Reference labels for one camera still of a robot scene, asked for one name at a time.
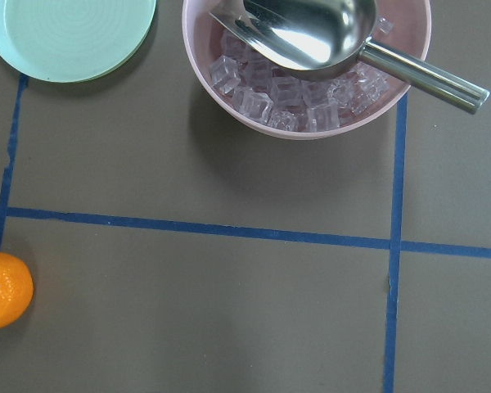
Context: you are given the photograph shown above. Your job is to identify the pink bowl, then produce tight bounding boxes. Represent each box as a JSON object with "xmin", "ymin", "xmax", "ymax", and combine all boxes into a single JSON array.
[{"xmin": 182, "ymin": 1, "xmax": 410, "ymax": 140}]

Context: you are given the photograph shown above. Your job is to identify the orange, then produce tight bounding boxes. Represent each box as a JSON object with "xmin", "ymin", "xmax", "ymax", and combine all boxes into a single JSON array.
[{"xmin": 0, "ymin": 252, "xmax": 34, "ymax": 328}]

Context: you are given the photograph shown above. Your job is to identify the green plate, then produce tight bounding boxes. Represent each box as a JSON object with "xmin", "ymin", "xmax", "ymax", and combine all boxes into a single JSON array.
[{"xmin": 0, "ymin": 0, "xmax": 156, "ymax": 84}]

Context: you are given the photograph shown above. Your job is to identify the silver metal scoop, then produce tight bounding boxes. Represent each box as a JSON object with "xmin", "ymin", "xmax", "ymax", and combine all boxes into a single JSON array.
[{"xmin": 209, "ymin": 1, "xmax": 490, "ymax": 114}]

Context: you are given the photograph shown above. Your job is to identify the clear ice cubes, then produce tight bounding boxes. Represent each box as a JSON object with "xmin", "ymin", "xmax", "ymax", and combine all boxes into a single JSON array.
[{"xmin": 209, "ymin": 29, "xmax": 390, "ymax": 133}]

